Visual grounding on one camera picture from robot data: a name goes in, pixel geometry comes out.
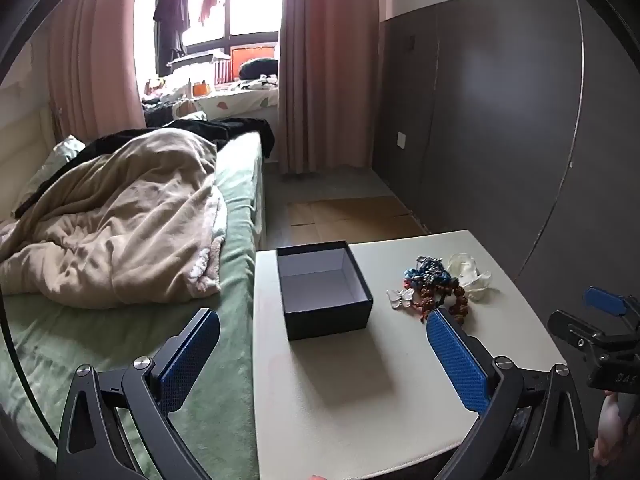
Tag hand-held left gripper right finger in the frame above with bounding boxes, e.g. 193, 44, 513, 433
425, 307, 591, 480

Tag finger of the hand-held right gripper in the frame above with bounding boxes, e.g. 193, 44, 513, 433
547, 310, 609, 351
584, 286, 640, 318

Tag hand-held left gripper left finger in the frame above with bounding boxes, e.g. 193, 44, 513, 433
56, 308, 221, 480

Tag brown rudraksha bead bracelet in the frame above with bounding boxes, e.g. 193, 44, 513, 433
412, 280, 470, 323

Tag translucent white bangle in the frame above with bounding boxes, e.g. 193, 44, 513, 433
446, 252, 493, 302

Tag blue bead bracelet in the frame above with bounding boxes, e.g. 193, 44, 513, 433
404, 256, 451, 286

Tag black gift box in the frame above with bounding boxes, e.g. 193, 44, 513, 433
276, 240, 374, 342

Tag person's right hand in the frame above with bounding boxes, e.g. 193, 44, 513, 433
592, 391, 624, 465

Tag beige blanket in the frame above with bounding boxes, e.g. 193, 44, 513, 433
0, 127, 228, 309

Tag bed with green sheet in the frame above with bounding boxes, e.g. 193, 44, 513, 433
0, 132, 266, 480

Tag flattened cardboard sheet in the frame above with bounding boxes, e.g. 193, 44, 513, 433
286, 196, 426, 241

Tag black garment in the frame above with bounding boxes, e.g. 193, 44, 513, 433
12, 117, 277, 218

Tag green pillow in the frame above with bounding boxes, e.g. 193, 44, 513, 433
32, 136, 86, 196

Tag white leaf-print bedding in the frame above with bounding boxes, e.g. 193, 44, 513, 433
192, 87, 280, 121

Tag cream headboard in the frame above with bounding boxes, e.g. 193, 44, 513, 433
0, 105, 56, 221

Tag black cushion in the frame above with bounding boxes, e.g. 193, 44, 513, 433
239, 58, 279, 80

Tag narrow pink curtain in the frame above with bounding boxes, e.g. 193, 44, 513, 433
47, 0, 146, 141

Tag wide pink curtain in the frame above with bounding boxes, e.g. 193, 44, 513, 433
276, 0, 381, 177

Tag hanging dark clothes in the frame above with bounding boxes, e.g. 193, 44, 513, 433
152, 0, 192, 75

